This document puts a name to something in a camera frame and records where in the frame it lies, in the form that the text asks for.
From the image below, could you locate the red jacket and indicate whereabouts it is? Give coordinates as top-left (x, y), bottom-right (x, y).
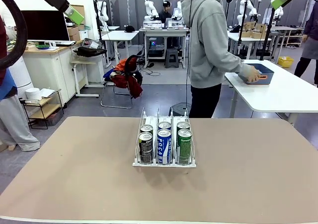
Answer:
top-left (103, 59), bottom-right (144, 100)

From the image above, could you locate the white background desk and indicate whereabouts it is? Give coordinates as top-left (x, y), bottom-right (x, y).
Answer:
top-left (101, 30), bottom-right (140, 63)

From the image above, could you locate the grey plastic stool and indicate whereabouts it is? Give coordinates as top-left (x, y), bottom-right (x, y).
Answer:
top-left (164, 48), bottom-right (180, 69)

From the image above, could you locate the seated person in black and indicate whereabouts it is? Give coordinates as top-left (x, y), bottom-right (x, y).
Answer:
top-left (159, 0), bottom-right (174, 23)

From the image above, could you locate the black metal chair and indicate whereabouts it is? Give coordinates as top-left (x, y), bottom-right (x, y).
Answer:
top-left (100, 54), bottom-right (144, 110)

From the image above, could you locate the white round roll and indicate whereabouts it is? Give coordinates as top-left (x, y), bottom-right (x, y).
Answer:
top-left (24, 87), bottom-right (43, 102)

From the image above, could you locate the black camera stand pole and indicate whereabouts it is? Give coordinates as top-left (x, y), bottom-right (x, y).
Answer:
top-left (259, 7), bottom-right (275, 61)

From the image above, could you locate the white wire can dispenser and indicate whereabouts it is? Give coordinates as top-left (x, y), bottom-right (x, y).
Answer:
top-left (132, 107), bottom-right (197, 168)

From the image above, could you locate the green beverage can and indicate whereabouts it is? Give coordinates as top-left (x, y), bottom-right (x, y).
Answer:
top-left (176, 121), bottom-right (191, 132)
top-left (177, 129), bottom-right (193, 165)

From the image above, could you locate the white rolling side table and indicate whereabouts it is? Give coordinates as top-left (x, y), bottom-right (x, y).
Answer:
top-left (71, 60), bottom-right (105, 98)

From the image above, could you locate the person's right hand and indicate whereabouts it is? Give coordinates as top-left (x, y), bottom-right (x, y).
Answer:
top-left (244, 69), bottom-right (261, 83)

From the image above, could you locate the small black wire shelf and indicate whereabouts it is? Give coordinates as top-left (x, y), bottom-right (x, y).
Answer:
top-left (19, 89), bottom-right (65, 130)

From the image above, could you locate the clear plastic container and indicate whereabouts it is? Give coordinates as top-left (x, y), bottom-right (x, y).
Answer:
top-left (83, 38), bottom-right (102, 50)

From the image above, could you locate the white rounded table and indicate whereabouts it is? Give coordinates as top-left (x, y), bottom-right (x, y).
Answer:
top-left (225, 59), bottom-right (318, 125)

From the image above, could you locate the large cardboard box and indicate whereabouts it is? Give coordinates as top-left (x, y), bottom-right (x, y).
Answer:
top-left (71, 4), bottom-right (85, 25)

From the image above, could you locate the black tripod stand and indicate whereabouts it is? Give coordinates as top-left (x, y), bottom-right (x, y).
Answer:
top-left (238, 0), bottom-right (249, 58)

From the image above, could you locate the person's right forearm grey sleeve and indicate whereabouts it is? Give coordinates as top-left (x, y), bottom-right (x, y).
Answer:
top-left (225, 56), bottom-right (251, 79)

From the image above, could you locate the thick black cable hose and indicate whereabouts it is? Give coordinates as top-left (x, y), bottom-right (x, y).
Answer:
top-left (0, 0), bottom-right (28, 71)

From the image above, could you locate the person in grey trousers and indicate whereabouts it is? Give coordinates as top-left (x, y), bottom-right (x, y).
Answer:
top-left (0, 15), bottom-right (40, 152)

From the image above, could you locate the grey background workbench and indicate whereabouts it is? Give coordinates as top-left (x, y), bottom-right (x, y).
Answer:
top-left (139, 20), bottom-right (191, 70)

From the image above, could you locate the white cabinet wooden top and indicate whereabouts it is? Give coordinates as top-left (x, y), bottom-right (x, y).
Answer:
top-left (22, 40), bottom-right (84, 109)

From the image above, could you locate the black bag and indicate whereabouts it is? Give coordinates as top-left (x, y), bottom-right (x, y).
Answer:
top-left (73, 46), bottom-right (107, 58)

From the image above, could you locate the black beverage can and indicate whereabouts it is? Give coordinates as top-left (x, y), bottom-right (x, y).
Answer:
top-left (140, 124), bottom-right (154, 135)
top-left (138, 132), bottom-right (154, 164)

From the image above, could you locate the thin black headset cable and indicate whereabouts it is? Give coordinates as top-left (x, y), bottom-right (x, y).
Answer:
top-left (185, 0), bottom-right (196, 110)

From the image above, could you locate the blue plastic bin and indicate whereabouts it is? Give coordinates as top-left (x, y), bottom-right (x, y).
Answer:
top-left (239, 63), bottom-right (275, 85)

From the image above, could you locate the person in grey hoodie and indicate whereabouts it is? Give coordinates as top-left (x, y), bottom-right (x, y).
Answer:
top-left (180, 0), bottom-right (251, 119)

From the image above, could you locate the yellow plastic basket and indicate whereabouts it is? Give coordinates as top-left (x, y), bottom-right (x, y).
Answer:
top-left (277, 56), bottom-right (295, 68)

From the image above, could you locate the white cylindrical air purifier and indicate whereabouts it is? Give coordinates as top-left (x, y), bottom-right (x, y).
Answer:
top-left (8, 56), bottom-right (34, 89)

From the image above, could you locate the dark grey step stool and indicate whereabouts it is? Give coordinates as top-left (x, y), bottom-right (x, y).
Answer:
top-left (171, 102), bottom-right (192, 117)

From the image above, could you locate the person in purple top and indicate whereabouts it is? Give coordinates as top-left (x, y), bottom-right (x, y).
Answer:
top-left (294, 7), bottom-right (318, 87)

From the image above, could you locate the blue white Pocari can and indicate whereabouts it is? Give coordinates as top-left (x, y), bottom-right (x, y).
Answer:
top-left (158, 121), bottom-right (172, 132)
top-left (157, 129), bottom-right (172, 165)

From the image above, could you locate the small cardboard box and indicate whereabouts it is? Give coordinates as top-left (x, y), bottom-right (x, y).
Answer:
top-left (67, 26), bottom-right (81, 42)

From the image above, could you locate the black computer monitor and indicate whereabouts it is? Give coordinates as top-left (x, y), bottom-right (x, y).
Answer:
top-left (20, 10), bottom-right (71, 43)

